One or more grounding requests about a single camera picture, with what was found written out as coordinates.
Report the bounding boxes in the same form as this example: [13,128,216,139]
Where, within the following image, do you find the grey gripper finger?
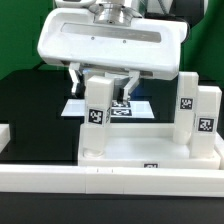
[69,63,84,99]

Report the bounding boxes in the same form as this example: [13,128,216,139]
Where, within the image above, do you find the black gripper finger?
[117,70,140,102]

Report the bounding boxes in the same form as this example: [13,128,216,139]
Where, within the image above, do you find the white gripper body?
[37,8,187,80]

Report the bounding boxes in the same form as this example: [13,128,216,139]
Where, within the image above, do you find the white desk top tray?
[78,123,221,170]

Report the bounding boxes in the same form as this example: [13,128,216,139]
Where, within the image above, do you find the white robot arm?
[37,0,208,102]

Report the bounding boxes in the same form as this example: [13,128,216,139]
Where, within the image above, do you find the white marker sheet with tags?
[61,99,154,119]

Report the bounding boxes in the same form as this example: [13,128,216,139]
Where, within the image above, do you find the white front fence bar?
[0,164,224,197]

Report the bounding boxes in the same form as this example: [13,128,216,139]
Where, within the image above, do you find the white fence bar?
[0,164,224,197]
[215,134,224,170]
[0,124,10,153]

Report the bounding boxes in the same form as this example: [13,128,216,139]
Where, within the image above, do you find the white left fence bar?
[0,124,10,153]

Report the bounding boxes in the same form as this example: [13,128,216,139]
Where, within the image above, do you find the white right fence bar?
[215,134,224,170]

